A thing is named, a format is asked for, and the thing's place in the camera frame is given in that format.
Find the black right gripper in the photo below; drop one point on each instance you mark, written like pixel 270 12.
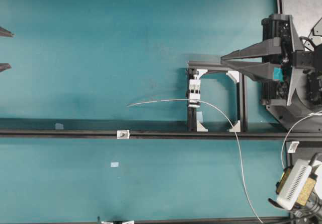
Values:
pixel 280 43

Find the teal tape on finger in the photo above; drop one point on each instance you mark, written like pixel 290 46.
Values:
pixel 277 74

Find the white perforated power adapter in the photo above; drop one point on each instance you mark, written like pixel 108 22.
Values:
pixel 299 188

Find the silver rail bracket with hole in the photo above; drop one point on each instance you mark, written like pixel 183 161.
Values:
pixel 123 134

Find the long black aluminium rail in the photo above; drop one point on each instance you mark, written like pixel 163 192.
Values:
pixel 134 134

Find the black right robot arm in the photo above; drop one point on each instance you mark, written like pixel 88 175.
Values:
pixel 308 74

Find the small tape piece on table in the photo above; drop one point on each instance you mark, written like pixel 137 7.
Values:
pixel 114 164

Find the white label tag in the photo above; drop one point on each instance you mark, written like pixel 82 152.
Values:
pixel 292 146

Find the black bottom edge rail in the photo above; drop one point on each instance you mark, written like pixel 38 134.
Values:
pixel 196 220

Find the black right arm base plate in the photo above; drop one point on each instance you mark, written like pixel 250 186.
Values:
pixel 308 129

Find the black aluminium frame fixture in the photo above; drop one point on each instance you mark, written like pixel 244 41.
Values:
pixel 193 123

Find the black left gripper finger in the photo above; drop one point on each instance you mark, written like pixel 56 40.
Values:
pixel 5 33
pixel 4 66

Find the white wire guide block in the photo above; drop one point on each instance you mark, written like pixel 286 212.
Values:
pixel 194 83

